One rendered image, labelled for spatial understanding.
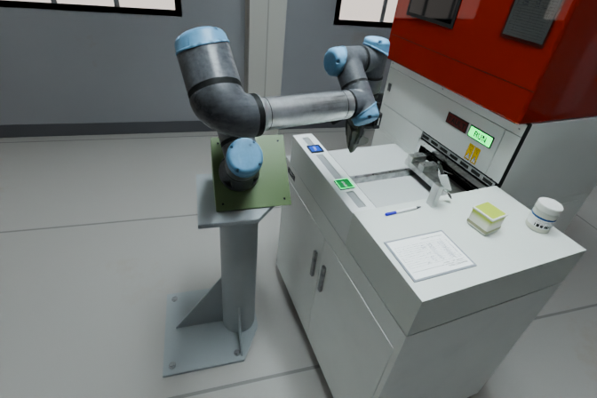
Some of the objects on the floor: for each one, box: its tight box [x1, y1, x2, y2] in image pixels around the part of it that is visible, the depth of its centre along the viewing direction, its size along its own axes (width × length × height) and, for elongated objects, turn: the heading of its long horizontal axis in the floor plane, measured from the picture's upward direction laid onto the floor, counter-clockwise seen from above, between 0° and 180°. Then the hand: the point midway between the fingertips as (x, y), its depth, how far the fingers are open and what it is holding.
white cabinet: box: [276, 157, 561, 398], centre depth 162 cm, size 64×96×82 cm, turn 13°
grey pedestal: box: [163, 173, 275, 378], centre depth 157 cm, size 51×44×82 cm
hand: (349, 148), depth 116 cm, fingers closed
